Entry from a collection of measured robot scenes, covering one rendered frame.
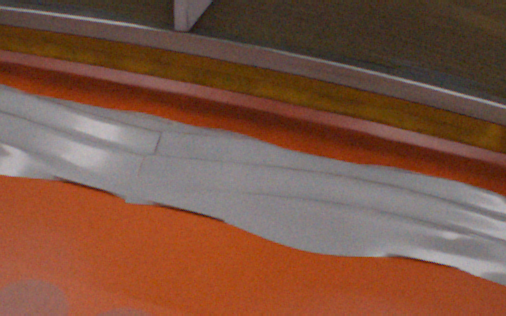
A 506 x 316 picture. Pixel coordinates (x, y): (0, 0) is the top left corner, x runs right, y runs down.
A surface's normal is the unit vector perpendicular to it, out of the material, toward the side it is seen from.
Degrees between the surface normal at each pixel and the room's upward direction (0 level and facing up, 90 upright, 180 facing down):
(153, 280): 0
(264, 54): 90
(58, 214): 0
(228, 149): 34
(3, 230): 0
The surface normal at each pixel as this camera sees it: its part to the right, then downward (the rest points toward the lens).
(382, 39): -0.15, 0.45
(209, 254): 0.16, -0.87
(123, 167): 0.01, -0.40
